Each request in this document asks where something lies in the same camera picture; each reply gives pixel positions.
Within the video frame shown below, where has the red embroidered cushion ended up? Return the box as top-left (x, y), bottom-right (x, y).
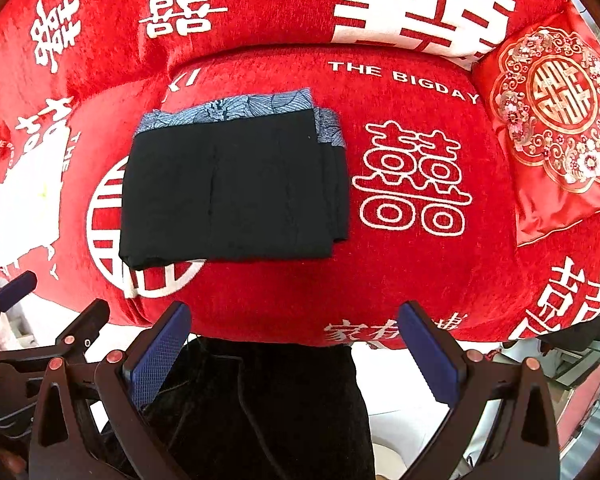
top-left (472, 2), bottom-right (600, 247)

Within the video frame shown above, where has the person's dark trouser leg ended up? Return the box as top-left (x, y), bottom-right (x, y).
top-left (100, 337), bottom-right (376, 480)

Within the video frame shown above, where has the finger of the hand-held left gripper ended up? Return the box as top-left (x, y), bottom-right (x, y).
top-left (0, 299), bottom-right (111, 363)
top-left (0, 271), bottom-right (38, 331)

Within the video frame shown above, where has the red box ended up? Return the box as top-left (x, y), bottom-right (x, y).
top-left (547, 355), bottom-right (600, 461)

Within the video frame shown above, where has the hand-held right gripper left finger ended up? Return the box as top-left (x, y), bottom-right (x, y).
top-left (27, 301), bottom-right (193, 480)

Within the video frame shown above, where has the black pants patterned blue waistband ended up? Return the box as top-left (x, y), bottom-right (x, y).
top-left (119, 88), bottom-right (352, 272)

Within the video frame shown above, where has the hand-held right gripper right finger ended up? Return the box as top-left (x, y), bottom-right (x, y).
top-left (397, 301), bottom-right (561, 480)

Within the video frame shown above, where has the red printed sofa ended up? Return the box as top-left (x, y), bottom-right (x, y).
top-left (0, 0), bottom-right (600, 348)

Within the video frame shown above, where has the white round object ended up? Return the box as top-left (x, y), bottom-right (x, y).
top-left (372, 441), bottom-right (407, 480)

